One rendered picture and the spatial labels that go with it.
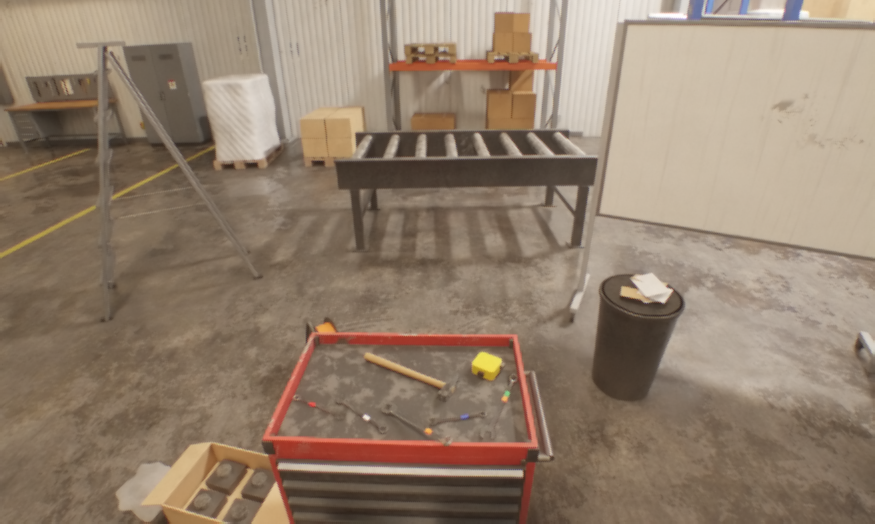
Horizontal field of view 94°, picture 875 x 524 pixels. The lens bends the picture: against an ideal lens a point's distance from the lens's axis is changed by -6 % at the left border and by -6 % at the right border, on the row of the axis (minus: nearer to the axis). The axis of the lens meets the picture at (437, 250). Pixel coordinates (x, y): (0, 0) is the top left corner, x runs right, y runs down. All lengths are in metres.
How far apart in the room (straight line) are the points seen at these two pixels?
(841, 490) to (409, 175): 3.44
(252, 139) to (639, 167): 5.88
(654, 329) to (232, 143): 6.56
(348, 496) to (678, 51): 2.70
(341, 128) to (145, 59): 4.36
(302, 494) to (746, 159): 2.79
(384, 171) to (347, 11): 5.39
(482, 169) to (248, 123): 4.43
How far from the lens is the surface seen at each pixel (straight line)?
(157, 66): 9.85
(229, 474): 2.30
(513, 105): 7.77
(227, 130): 7.53
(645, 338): 2.48
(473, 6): 8.75
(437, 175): 3.94
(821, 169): 3.15
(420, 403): 1.36
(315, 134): 7.12
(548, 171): 4.06
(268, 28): 9.06
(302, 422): 1.37
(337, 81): 9.06
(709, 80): 2.97
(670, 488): 2.49
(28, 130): 11.69
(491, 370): 1.41
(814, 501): 2.78
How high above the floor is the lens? 1.89
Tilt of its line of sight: 27 degrees down
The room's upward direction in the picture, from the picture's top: 1 degrees counter-clockwise
